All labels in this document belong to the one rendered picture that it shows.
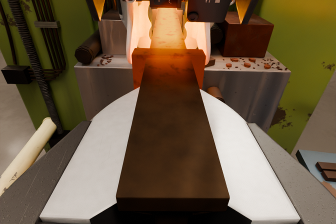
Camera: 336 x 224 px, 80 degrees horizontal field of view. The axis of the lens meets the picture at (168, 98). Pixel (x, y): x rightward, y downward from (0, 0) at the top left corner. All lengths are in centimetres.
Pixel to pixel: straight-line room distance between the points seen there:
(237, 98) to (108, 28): 27
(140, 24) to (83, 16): 39
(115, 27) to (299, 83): 54
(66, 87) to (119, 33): 32
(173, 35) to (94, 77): 22
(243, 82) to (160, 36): 23
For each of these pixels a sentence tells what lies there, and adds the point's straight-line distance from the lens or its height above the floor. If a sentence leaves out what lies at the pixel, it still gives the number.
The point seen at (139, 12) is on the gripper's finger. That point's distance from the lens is 17.
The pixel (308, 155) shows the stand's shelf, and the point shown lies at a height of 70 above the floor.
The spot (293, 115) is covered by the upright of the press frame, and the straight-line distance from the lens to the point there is 78.
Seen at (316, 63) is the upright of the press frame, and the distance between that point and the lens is 70.
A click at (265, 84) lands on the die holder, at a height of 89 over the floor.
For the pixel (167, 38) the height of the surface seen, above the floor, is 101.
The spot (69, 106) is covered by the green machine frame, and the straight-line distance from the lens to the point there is 71.
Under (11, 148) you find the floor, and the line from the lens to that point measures 176.
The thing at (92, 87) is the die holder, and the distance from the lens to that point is 39.
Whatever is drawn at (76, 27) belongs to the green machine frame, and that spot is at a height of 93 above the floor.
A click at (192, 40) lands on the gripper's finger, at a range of 20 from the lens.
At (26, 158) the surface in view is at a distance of 66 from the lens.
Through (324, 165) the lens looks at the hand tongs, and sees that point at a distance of 58.
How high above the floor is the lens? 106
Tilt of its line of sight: 33 degrees down
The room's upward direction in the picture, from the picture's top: 2 degrees clockwise
